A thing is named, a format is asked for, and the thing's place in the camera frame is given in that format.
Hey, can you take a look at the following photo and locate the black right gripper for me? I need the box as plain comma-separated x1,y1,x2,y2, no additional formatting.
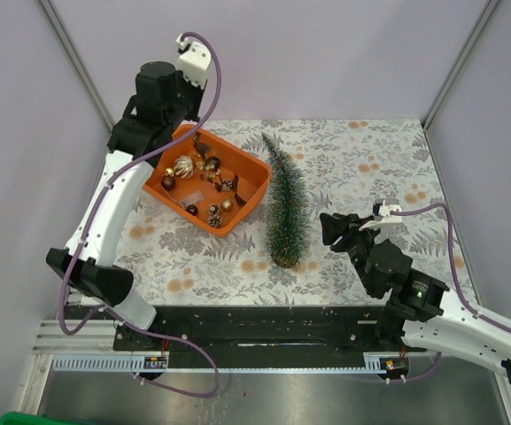
317,212,381,295

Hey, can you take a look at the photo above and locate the small green christmas tree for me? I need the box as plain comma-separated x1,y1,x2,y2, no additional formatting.
261,133,310,268

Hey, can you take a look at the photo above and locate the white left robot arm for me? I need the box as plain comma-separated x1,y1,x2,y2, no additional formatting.
46,61,208,350

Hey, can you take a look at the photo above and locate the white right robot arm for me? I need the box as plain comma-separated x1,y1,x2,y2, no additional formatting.
320,204,511,385

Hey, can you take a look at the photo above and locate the floral patterned table mat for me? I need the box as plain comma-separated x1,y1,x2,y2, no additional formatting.
80,118,480,307

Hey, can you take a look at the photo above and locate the brown ribbon bow ornament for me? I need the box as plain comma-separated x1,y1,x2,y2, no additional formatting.
232,174,246,207

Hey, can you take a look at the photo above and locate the small pine cone ornament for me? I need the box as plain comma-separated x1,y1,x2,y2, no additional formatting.
215,179,235,192

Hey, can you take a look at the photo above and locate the frosted pine cone ornament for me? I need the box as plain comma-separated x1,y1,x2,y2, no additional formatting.
207,214,222,228

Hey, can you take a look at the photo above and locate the brown pine cone ornament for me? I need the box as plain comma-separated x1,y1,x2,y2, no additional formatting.
208,204,220,215

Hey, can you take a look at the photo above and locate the orange plastic bin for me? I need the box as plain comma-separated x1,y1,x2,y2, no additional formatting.
143,129,271,237

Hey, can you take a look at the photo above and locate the dark brown ball ornament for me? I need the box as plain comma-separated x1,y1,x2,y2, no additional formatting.
205,156,221,173

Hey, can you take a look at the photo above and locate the dark red small ball ornament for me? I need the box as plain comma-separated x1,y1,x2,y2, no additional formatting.
186,205,198,216

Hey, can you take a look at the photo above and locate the silver gold striped ball ornament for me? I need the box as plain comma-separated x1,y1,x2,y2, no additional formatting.
173,155,195,179

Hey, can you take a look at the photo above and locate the green plastic object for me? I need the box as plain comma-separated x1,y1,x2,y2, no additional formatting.
0,412,68,425

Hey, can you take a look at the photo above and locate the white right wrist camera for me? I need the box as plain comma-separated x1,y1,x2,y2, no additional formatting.
359,198,402,231

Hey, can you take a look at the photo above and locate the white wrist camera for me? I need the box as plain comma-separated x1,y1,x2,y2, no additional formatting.
174,35,212,89
359,198,402,231

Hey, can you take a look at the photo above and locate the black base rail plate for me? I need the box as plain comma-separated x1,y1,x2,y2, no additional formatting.
59,305,429,355

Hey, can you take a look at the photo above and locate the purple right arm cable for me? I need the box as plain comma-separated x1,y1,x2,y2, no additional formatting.
347,202,511,386

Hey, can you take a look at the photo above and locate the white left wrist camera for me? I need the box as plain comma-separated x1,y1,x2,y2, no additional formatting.
174,35,212,89

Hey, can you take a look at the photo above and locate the white slotted cable duct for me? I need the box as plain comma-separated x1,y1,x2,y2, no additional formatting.
52,354,387,375

